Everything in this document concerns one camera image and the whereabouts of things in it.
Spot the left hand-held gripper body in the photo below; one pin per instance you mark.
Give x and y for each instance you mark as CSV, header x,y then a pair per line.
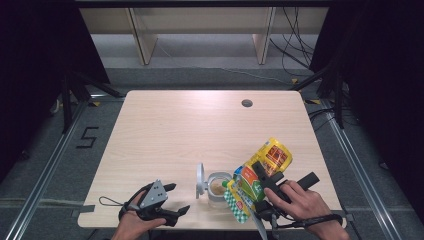
x,y
154,196

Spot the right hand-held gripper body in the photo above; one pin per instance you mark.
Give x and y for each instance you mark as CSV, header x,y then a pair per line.
x,y
308,180

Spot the yellow spout pouch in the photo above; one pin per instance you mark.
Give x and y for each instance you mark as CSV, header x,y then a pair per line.
x,y
246,183

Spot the clear jar with white lid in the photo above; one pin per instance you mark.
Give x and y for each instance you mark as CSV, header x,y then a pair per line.
x,y
218,188

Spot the person's right hand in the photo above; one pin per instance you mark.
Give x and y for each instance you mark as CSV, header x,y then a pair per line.
x,y
300,203

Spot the person's left hand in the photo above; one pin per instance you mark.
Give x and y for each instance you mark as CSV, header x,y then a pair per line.
x,y
131,226

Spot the grey tape piece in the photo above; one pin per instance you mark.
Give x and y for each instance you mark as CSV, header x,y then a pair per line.
x,y
85,210

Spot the grey table grommet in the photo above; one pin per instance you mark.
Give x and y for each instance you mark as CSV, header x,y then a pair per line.
x,y
247,103

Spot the black metal stand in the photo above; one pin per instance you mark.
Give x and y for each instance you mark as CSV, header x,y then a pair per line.
x,y
339,103
66,103

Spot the black curtain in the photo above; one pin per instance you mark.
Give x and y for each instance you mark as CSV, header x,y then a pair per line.
x,y
383,100
36,83

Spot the light wooden desk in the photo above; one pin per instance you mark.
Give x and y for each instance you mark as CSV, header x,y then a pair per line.
x,y
206,20

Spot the aluminium floor rail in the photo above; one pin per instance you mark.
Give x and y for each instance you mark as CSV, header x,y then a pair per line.
x,y
360,173
43,176

